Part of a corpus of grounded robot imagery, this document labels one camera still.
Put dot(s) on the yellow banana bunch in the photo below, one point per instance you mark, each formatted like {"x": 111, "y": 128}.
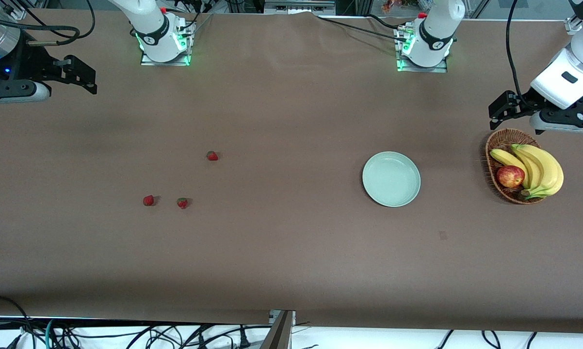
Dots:
{"x": 546, "y": 169}

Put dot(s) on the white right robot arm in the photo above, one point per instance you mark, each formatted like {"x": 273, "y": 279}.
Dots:
{"x": 148, "y": 22}

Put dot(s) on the brown wicker basket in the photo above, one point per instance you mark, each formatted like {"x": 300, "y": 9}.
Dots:
{"x": 495, "y": 145}

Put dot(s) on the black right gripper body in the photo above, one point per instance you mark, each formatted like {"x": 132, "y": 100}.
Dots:
{"x": 29, "y": 64}

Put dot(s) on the red apple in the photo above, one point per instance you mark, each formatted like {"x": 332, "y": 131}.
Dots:
{"x": 510, "y": 177}

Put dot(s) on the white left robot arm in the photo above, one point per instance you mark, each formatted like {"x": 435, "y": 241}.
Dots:
{"x": 437, "y": 29}

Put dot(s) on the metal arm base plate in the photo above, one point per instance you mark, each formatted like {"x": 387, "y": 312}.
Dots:
{"x": 148, "y": 61}
{"x": 442, "y": 68}

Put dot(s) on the pale green round plate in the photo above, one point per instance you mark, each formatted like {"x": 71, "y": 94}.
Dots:
{"x": 391, "y": 179}

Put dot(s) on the red strawberry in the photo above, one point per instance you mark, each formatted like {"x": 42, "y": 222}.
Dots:
{"x": 148, "y": 200}
{"x": 212, "y": 156}
{"x": 182, "y": 203}

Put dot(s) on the aluminium corner bracket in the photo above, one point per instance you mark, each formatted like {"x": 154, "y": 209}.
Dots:
{"x": 574, "y": 25}

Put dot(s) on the grey metal box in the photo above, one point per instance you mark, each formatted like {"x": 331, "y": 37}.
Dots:
{"x": 299, "y": 7}

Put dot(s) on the brown table cover sheet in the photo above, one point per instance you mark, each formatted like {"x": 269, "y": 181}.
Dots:
{"x": 291, "y": 252}

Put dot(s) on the aluminium table leg profile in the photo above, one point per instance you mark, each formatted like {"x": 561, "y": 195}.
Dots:
{"x": 282, "y": 332}

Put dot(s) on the colourful background object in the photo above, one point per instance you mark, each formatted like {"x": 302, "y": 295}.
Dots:
{"x": 398, "y": 5}

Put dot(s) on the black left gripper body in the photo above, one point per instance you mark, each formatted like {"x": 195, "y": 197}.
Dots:
{"x": 527, "y": 103}

